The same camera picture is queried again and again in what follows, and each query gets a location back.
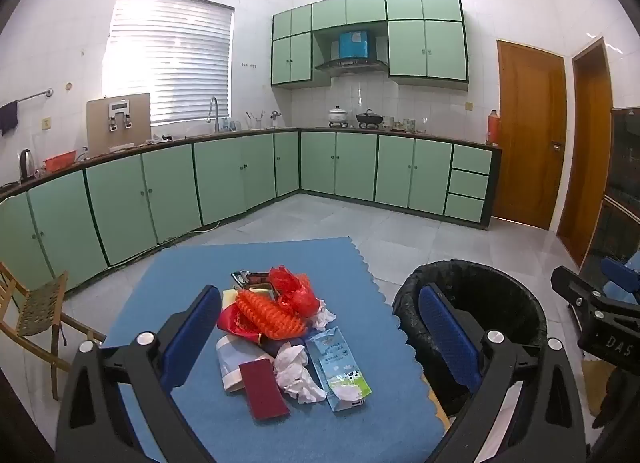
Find tan cardboard carton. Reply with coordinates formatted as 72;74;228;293
582;358;616;416

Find wooden door with handle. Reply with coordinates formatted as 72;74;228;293
492;40;568;231

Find blue white milk carton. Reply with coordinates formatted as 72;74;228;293
304;325;373;413

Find large white tissue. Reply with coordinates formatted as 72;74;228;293
274;344;328;405

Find pale blue crushed packet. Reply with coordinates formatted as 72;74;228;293
216;334;276;394

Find floor power cable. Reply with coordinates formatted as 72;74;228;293
107;222;222;270

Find small crumpled white tissue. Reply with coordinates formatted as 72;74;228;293
311;299;338;331

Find black lined trash bin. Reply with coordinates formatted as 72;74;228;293
392;259;548;419

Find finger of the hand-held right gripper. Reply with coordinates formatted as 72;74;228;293
550;265;619;317
602;257;640;295

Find plain wooden door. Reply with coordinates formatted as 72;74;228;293
556;36;615;269

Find orange foam net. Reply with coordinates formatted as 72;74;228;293
235;289;307;341

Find brown cardboard box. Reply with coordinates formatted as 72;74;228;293
86;93;152;154

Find white window blinds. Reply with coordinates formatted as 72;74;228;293
102;0;235;126

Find red festive paper bag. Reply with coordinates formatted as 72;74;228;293
216;304;266;344

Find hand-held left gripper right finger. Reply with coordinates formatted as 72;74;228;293
417;283;588;463

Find red plastic bag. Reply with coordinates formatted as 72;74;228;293
270;265;321;316

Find steel electric kettle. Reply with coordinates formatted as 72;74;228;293
18;148;37;181

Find dark shiny snack wrapper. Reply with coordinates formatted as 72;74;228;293
231;270;278;296

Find range hood with blue film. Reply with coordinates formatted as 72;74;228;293
314;30;390;76

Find blue scalloped table mat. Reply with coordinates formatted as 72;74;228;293
100;237;448;463

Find metal towel bar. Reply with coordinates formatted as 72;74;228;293
0;88;54;109

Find black glass cabinet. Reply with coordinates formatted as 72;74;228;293
590;107;640;274

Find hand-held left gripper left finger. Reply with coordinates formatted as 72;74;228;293
55;284;223;463

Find dark hanging towel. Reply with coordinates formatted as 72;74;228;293
0;100;19;136

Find red plastic basin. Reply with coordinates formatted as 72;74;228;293
42;152;78;173

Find dark red rectangular card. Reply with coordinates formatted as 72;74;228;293
239;358;291;421

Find green base cabinet unit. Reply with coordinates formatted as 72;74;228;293
0;127;502;294

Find wooden woven chair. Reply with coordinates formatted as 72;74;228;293
0;260;108;401

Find green wall cabinet unit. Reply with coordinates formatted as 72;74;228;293
271;0;470;93

